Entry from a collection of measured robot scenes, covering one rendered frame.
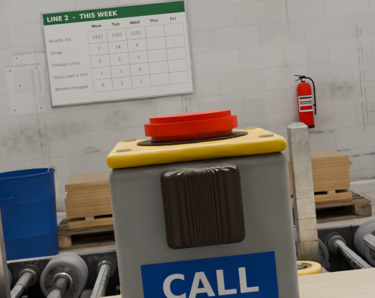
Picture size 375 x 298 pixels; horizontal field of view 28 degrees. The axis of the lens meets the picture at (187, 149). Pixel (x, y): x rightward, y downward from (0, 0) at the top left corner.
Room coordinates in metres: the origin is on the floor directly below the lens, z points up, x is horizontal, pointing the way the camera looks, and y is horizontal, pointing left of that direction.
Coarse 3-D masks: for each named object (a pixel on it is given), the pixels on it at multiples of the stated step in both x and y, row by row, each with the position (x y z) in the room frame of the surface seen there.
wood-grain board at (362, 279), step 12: (300, 276) 1.25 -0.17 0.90; (312, 276) 1.25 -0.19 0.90; (324, 276) 1.24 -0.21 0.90; (336, 276) 1.23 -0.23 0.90; (348, 276) 1.22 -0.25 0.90; (360, 276) 1.22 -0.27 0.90; (372, 276) 1.21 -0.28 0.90; (300, 288) 1.18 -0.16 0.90; (312, 288) 1.18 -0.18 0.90; (324, 288) 1.17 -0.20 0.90; (336, 288) 1.16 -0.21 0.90; (348, 288) 1.16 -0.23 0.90; (360, 288) 1.15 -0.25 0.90; (372, 288) 1.14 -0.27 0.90
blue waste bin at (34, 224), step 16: (0, 176) 6.07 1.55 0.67; (16, 176) 5.63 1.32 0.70; (32, 176) 5.67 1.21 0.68; (48, 176) 5.79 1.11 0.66; (0, 192) 5.67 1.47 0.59; (16, 192) 5.65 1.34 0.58; (32, 192) 5.68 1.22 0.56; (48, 192) 5.78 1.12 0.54; (0, 208) 5.70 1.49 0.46; (16, 208) 5.66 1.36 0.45; (32, 208) 5.68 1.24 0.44; (48, 208) 5.77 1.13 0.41; (16, 224) 5.66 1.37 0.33; (32, 224) 5.68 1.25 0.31; (48, 224) 5.77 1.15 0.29; (16, 240) 5.67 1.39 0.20; (32, 240) 5.68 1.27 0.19; (48, 240) 5.76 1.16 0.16; (16, 256) 5.68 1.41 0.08; (32, 256) 5.68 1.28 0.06
